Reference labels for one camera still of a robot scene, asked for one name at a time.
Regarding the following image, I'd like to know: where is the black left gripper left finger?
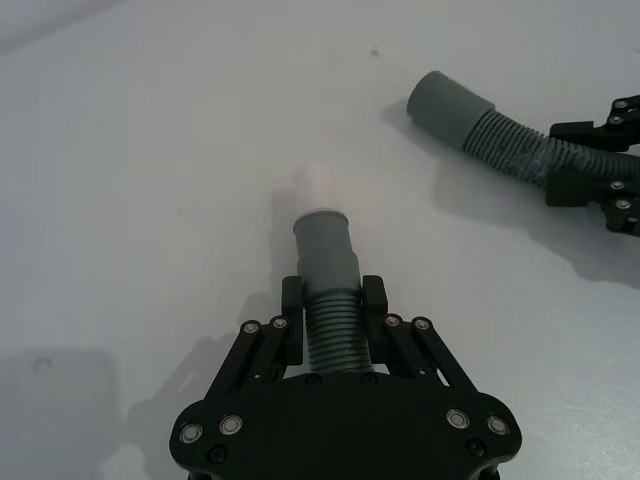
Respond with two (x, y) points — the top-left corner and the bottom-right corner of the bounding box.
(208, 275), (306, 397)

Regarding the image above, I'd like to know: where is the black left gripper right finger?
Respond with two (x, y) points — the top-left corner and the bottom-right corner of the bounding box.
(360, 274), (469, 391)

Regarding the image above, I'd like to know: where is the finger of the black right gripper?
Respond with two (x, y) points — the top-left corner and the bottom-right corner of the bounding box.
(549, 93), (640, 154)
(544, 169), (640, 237)

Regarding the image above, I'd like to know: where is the grey corrugated hose with cuff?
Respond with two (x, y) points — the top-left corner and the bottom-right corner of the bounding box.
(292, 208), (374, 376)
(405, 70), (640, 195)

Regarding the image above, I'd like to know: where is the white plastic tube connector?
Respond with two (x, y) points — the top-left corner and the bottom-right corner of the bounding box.
(293, 162), (342, 216)

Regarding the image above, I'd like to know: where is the white table cloth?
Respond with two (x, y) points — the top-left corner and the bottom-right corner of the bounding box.
(0, 0), (640, 480)

